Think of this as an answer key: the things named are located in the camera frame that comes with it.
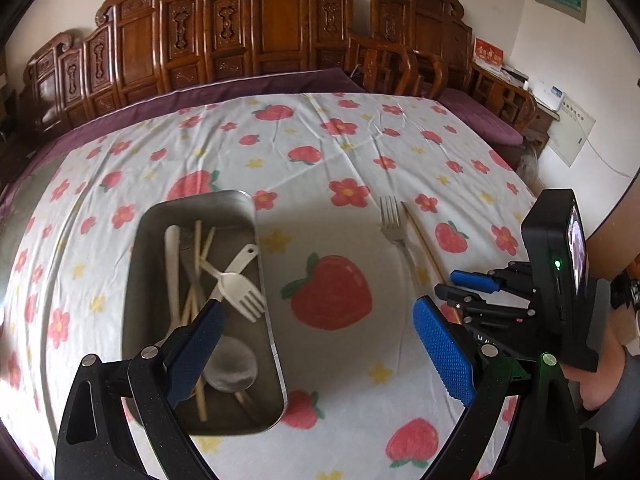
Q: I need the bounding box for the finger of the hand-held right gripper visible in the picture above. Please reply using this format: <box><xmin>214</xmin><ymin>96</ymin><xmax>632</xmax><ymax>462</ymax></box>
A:
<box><xmin>434</xmin><ymin>283</ymin><xmax>538</xmax><ymax>322</ymax></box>
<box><xmin>450</xmin><ymin>262</ymin><xmax>538</xmax><ymax>295</ymax></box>

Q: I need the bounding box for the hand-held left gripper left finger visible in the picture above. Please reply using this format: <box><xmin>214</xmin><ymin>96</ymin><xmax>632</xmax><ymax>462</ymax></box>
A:
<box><xmin>54</xmin><ymin>300</ymin><xmax>227</xmax><ymax>480</ymax></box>

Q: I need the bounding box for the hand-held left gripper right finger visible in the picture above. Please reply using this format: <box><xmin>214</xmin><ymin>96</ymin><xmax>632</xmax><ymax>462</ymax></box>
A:
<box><xmin>412</xmin><ymin>296</ymin><xmax>598</xmax><ymax>480</ymax></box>

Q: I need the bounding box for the metal spoon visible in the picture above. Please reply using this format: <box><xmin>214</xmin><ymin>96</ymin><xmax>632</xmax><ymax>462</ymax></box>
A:
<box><xmin>202</xmin><ymin>335</ymin><xmax>271</xmax><ymax>426</ymax></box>

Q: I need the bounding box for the wooden chopstick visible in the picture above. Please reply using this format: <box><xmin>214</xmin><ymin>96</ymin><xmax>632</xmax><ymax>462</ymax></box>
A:
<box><xmin>180</xmin><ymin>226</ymin><xmax>217</xmax><ymax>326</ymax></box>
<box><xmin>195</xmin><ymin>219</ymin><xmax>208</xmax><ymax>423</ymax></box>
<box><xmin>401</xmin><ymin>201</ymin><xmax>447</xmax><ymax>285</ymax></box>
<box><xmin>180</xmin><ymin>280</ymin><xmax>203</xmax><ymax>326</ymax></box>

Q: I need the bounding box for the white plastic fork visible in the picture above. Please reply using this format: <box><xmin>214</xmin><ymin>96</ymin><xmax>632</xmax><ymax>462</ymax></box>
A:
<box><xmin>199</xmin><ymin>260</ymin><xmax>267</xmax><ymax>322</ymax></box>

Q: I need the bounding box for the metal fork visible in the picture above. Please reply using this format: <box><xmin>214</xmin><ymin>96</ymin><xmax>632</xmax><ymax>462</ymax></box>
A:
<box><xmin>379</xmin><ymin>195</ymin><xmax>421</xmax><ymax>296</ymax></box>

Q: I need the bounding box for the metal tray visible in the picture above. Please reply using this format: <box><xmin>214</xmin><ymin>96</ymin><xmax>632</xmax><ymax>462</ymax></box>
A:
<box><xmin>121</xmin><ymin>189</ymin><xmax>288</xmax><ymax>437</ymax></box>

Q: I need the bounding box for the person's right forearm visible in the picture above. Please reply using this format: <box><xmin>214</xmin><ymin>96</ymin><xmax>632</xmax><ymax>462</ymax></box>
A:
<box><xmin>575</xmin><ymin>330</ymin><xmax>640</xmax><ymax>411</ymax></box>

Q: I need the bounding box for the grey fluffy object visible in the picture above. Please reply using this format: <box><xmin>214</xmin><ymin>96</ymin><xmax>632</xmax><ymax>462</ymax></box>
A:
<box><xmin>517</xmin><ymin>150</ymin><xmax>543</xmax><ymax>186</ymax></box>

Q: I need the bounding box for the short purple bench cushion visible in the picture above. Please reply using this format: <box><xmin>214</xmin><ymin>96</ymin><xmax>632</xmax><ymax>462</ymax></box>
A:
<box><xmin>437</xmin><ymin>87</ymin><xmax>523</xmax><ymax>146</ymax></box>

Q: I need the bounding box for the white router box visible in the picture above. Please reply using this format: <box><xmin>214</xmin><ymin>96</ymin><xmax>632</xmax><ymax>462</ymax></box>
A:
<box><xmin>530</xmin><ymin>82</ymin><xmax>568</xmax><ymax>111</ymax></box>

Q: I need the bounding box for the floral tablecloth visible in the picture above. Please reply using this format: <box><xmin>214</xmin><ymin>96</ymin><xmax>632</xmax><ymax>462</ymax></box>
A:
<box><xmin>0</xmin><ymin>91</ymin><xmax>538</xmax><ymax>480</ymax></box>

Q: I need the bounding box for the red desk calendar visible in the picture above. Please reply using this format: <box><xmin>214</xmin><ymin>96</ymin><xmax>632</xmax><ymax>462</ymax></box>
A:
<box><xmin>472</xmin><ymin>37</ymin><xmax>503</xmax><ymax>73</ymax></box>

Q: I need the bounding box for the wooden armchair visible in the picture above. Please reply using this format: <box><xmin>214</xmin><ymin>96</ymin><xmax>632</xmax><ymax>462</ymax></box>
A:
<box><xmin>350</xmin><ymin>35</ymin><xmax>448</xmax><ymax>101</ymax></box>

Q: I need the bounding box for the long purple bench cushion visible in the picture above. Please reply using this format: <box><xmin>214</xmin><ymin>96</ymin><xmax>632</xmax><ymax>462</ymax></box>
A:
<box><xmin>0</xmin><ymin>67</ymin><xmax>368</xmax><ymax>201</ymax></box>

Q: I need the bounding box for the short carved wooden bench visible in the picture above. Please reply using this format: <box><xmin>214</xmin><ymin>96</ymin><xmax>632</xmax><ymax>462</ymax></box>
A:
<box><xmin>370</xmin><ymin>0</ymin><xmax>538</xmax><ymax>131</ymax></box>

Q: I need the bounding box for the long carved wooden bench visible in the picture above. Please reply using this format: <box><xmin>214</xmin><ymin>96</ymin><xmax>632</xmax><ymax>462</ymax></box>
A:
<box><xmin>20</xmin><ymin>0</ymin><xmax>371</xmax><ymax>136</ymax></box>

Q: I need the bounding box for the white wall cable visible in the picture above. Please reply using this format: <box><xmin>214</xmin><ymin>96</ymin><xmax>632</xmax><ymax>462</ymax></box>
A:
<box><xmin>585</xmin><ymin>135</ymin><xmax>636</xmax><ymax>178</ymax></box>

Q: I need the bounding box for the white wall sheet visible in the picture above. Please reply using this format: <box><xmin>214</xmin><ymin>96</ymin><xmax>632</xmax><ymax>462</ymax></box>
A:
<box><xmin>547</xmin><ymin>100</ymin><xmax>597</xmax><ymax>167</ymax></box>

